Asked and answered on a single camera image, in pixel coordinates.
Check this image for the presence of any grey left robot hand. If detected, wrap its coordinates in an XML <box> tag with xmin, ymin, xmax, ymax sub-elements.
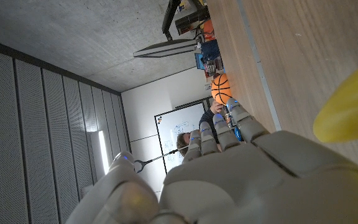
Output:
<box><xmin>65</xmin><ymin>98</ymin><xmax>358</xmax><ymax>224</ymax></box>

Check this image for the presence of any yellow toy banana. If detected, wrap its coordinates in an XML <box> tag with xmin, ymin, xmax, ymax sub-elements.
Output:
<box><xmin>313</xmin><ymin>53</ymin><xmax>358</xmax><ymax>144</ymax></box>

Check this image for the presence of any orange toy basketball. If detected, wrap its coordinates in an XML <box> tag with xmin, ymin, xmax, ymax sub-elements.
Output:
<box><xmin>211</xmin><ymin>73</ymin><xmax>232</xmax><ymax>105</ymax></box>

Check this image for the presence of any person in dark polo shirt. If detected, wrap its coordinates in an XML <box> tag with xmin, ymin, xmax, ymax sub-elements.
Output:
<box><xmin>176</xmin><ymin>101</ymin><xmax>229</xmax><ymax>158</ymax></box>

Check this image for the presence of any flat blue box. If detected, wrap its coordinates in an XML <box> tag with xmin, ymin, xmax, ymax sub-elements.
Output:
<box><xmin>195</xmin><ymin>52</ymin><xmax>206</xmax><ymax>70</ymax></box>

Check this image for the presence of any ceiling light strip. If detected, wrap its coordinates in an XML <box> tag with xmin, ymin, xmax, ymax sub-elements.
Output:
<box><xmin>97</xmin><ymin>129</ymin><xmax>110</xmax><ymax>175</ymax></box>

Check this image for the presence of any large computer monitor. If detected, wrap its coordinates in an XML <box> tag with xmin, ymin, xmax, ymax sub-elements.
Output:
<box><xmin>132</xmin><ymin>38</ymin><xmax>199</xmax><ymax>58</ymax></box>

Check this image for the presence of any whiteboard with black frame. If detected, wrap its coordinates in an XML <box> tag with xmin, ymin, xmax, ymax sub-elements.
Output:
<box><xmin>154</xmin><ymin>100</ymin><xmax>207</xmax><ymax>175</ymax></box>

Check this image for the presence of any black pole with ring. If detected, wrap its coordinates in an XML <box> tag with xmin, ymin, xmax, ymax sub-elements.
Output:
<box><xmin>134</xmin><ymin>147</ymin><xmax>180</xmax><ymax>174</ymax></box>

